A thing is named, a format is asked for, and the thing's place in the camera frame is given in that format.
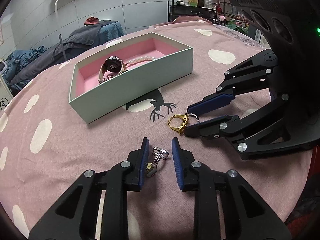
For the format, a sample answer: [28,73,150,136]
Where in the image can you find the red cloth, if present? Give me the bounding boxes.
[84,16,99,25]

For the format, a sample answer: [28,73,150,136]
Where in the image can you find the thin silver ring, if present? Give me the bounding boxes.
[186,113,200,126]

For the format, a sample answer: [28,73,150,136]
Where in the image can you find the blue massage bed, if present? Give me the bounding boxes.
[7,19,124,91]

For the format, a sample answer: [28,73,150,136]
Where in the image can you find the white box pink lining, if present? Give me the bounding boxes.
[69,33,193,124]

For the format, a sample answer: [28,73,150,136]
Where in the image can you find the silver square ring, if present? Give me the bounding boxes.
[152,146,170,168]

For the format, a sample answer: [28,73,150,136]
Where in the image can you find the rose gold watch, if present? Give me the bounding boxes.
[98,56,129,84]

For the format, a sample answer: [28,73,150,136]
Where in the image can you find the gold chunky ring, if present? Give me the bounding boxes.
[167,113,189,136]

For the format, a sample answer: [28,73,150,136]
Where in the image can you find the black trolley rack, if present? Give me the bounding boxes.
[167,0,217,24]

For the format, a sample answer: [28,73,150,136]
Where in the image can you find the gold heart ring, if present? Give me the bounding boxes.
[145,162,158,177]

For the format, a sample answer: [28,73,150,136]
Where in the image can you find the pink polka dot bedspread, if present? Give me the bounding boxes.
[1,20,312,239]

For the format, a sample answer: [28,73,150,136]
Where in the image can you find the white pearl bracelet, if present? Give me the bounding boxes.
[123,56,156,68]

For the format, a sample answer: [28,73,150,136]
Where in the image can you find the dark grey towel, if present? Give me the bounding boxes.
[10,19,118,86]

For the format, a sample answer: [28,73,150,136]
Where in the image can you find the white beauty machine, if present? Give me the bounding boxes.
[0,59,13,111]

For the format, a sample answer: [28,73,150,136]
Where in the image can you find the blue crumpled blanket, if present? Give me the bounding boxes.
[3,46,47,82]

